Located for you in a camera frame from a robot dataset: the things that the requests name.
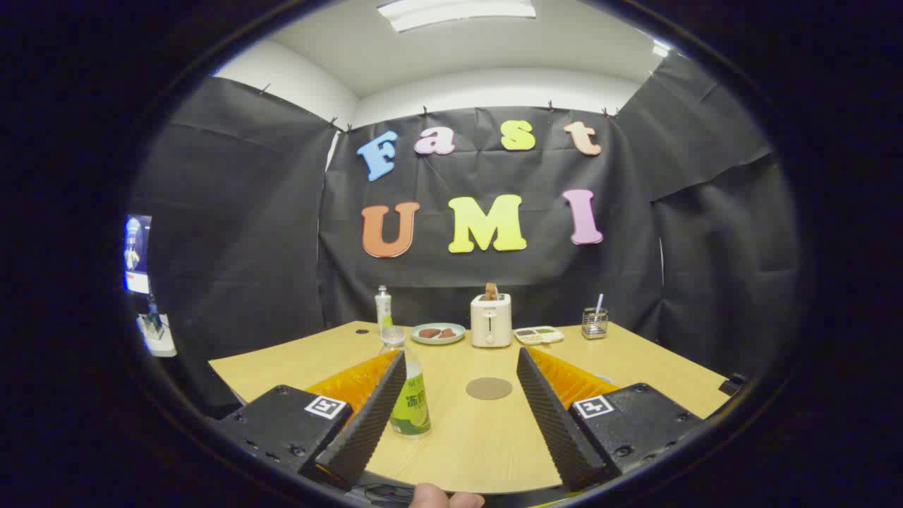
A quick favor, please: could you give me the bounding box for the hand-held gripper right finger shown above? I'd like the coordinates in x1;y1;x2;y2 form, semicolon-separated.
516;346;706;492

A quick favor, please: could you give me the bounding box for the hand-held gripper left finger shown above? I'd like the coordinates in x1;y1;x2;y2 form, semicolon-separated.
212;349;408;491

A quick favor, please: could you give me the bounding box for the green label juice bottle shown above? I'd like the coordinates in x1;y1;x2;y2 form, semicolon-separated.
379;326;432;439

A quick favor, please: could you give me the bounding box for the round brown coaster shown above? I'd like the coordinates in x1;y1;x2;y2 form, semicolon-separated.
466;377;514;401

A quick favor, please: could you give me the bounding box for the wooden table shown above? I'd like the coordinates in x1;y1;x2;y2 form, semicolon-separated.
208;321;731;495

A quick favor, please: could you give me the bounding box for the white divided tray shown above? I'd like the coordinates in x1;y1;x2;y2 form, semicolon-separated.
514;325;565;346

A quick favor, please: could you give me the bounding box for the white toaster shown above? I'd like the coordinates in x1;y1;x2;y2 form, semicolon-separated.
471;293;513;349

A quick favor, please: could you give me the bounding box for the pale green plate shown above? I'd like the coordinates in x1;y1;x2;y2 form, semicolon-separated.
411;322;467;346

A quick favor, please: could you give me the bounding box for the white device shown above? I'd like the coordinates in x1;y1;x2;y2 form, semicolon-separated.
138;313;177;358

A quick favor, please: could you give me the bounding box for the black backdrop cloth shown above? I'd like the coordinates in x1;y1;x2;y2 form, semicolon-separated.
131;53;801;417

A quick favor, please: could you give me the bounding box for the lit screen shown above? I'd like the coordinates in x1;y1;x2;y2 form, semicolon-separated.
124;215;152;295

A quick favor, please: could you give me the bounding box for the large ceiling light panel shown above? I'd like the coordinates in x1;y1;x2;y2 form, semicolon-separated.
377;0;537;33

